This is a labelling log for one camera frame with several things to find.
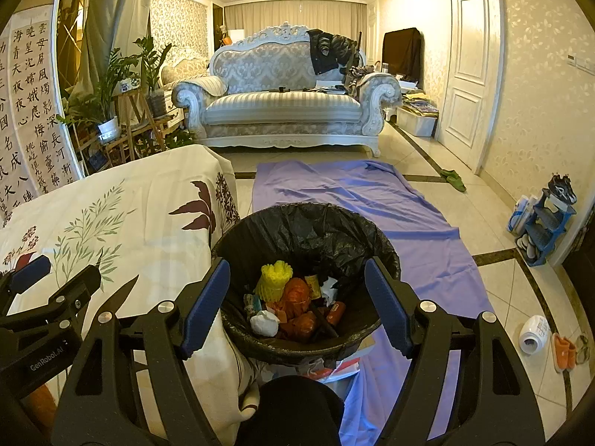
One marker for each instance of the small white printed box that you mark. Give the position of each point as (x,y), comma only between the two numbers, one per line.
(128,86)

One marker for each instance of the papers on sofa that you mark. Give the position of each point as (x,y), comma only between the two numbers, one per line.
(330,89)

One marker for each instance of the white panelled door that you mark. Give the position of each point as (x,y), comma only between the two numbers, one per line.
(469,69)

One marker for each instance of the white small appliance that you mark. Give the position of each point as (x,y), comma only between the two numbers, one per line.
(534,334)

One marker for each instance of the black jacket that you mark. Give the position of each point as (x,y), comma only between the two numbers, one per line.
(332,49)

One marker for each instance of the small low green plant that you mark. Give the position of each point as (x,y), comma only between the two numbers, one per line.
(179,139)

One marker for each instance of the green plant in dark pot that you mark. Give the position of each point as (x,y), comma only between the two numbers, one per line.
(155,97)

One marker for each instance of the wooden plant stand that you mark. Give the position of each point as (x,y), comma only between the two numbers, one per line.
(135,121)

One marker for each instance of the grey hanging drape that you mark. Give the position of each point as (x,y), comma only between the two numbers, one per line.
(111,23)

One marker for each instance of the orange plastic bag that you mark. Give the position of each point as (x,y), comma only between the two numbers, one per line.
(302,327)
(297,295)

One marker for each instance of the purple floor cloth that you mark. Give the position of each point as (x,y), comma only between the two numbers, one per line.
(372,204)

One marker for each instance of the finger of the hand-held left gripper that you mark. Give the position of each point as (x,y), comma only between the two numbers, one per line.
(76,284)
(30,269)

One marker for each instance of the beige window curtains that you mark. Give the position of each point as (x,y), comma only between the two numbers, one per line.
(297,16)

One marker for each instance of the tall plant in white pot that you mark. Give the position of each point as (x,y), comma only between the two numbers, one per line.
(108,128)

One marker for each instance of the red white paper packet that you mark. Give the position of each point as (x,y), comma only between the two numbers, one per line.
(325,371)

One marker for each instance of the white storage box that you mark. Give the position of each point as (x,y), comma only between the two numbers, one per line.
(416,118)

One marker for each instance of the dark brown covered cabinet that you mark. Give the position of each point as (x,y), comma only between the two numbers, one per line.
(402,53)

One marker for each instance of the blue shoe rack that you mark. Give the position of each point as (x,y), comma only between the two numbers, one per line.
(544,227)

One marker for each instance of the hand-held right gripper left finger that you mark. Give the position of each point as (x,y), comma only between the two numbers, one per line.
(204,306)

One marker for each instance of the orange slippers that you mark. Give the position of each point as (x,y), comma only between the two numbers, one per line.
(562,352)

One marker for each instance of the white paper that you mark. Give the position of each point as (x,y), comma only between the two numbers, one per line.
(330,286)
(265,323)

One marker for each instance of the beige slipper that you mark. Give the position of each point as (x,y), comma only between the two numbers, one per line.
(582,347)

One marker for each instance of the dark clothes pile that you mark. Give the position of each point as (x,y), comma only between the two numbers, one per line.
(360,76)

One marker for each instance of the yellow foam fruit net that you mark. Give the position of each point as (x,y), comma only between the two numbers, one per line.
(274,281)

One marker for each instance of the green slippers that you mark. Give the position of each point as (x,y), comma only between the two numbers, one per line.
(453,179)

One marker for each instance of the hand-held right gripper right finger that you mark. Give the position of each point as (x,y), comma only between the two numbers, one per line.
(388,302)

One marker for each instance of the ornate white armchair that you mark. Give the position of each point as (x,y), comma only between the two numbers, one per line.
(186,68)

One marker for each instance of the yellow label brown bottle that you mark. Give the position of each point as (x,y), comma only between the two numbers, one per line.
(314,284)

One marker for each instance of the calligraphy paper wall hanging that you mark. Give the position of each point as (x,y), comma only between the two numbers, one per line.
(42,102)

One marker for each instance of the ornate white sofa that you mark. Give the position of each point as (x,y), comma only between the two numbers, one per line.
(279,107)

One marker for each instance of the black rounded object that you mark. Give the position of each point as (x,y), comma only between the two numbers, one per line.
(297,411)

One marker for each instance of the trash bin with black bag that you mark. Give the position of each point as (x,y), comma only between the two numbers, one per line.
(302,237)

